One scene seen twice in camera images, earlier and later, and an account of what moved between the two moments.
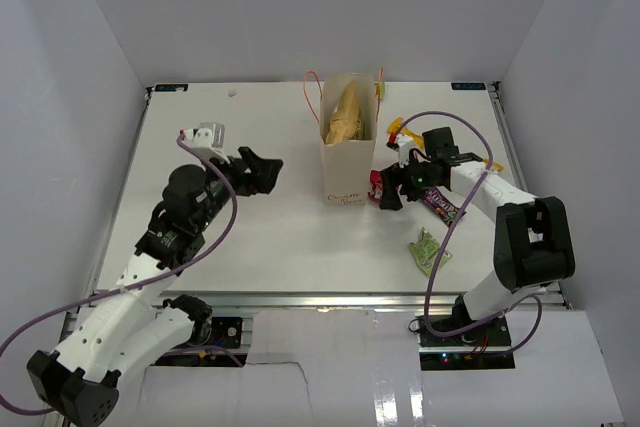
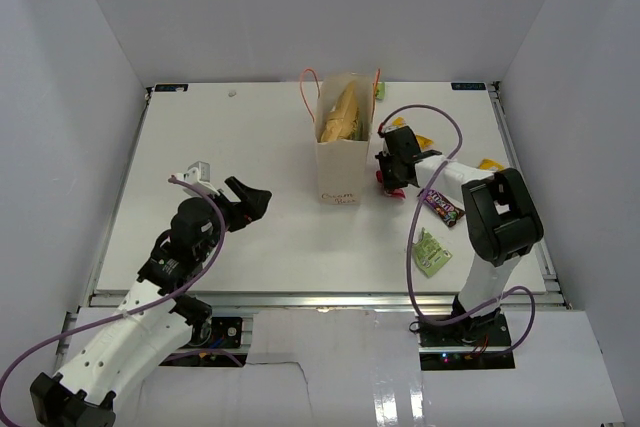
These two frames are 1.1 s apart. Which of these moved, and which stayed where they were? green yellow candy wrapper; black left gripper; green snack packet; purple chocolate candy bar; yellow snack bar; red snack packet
Moved: red snack packet; black left gripper
Stayed: yellow snack bar; green yellow candy wrapper; purple chocolate candy bar; green snack packet
